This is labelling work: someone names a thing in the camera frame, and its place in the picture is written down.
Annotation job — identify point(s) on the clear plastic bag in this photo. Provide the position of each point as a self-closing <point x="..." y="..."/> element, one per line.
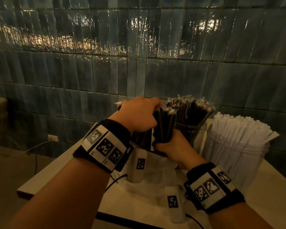
<point x="157" y="181"/>

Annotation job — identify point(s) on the person's right hand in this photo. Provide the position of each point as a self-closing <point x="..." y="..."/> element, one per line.
<point x="181" y="152"/>

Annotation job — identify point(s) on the person's left fingers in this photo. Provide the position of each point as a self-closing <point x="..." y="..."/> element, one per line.
<point x="155" y="103"/>

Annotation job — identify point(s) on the person's left forearm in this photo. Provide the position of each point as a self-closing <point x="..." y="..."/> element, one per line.
<point x="62" y="195"/>

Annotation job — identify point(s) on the handful of black straws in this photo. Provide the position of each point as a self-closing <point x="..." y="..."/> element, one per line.
<point x="165" y="126"/>

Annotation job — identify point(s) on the clear plastic jar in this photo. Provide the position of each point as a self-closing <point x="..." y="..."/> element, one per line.
<point x="236" y="162"/>

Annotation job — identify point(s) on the person's right fingers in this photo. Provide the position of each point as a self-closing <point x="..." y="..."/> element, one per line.
<point x="160" y="147"/>

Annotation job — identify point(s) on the clear glass jar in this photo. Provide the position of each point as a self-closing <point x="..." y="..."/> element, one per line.
<point x="189" y="133"/>

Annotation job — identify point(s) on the bunch of black straws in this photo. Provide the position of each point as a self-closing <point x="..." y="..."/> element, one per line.
<point x="193" y="112"/>
<point x="141" y="139"/>

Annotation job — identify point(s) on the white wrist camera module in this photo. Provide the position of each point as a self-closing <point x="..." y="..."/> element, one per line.
<point x="140" y="165"/>
<point x="173" y="203"/>

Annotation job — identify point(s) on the person's left hand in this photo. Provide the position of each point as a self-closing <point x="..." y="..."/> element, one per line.
<point x="133" y="114"/>

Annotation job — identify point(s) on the bunch of white paper straws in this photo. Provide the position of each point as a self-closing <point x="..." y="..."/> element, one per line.
<point x="238" y="133"/>

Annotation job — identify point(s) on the white wall outlet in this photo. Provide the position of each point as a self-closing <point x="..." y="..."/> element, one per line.
<point x="53" y="138"/>

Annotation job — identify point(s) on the person's right forearm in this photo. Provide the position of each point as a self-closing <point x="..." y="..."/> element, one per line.
<point x="233" y="218"/>

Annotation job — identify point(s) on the black wristband with marker plates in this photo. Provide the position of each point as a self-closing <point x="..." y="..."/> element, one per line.
<point x="104" y="145"/>
<point x="212" y="187"/>

